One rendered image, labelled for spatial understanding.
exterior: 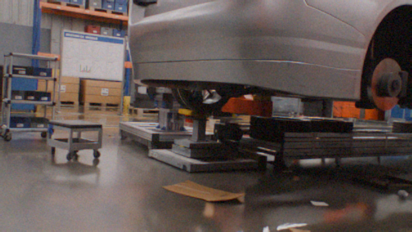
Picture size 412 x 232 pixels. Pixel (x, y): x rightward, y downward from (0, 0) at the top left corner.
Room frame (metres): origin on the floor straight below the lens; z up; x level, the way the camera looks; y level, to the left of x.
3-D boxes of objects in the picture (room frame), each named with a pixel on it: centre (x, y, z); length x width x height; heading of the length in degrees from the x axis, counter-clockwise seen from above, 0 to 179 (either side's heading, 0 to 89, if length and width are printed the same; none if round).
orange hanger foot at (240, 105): (4.38, -0.46, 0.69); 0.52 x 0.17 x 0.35; 34
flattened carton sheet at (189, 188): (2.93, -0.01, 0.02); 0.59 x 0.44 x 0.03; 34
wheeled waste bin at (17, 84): (9.10, 4.07, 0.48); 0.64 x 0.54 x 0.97; 36
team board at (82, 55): (9.79, 2.74, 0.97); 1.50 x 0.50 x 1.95; 119
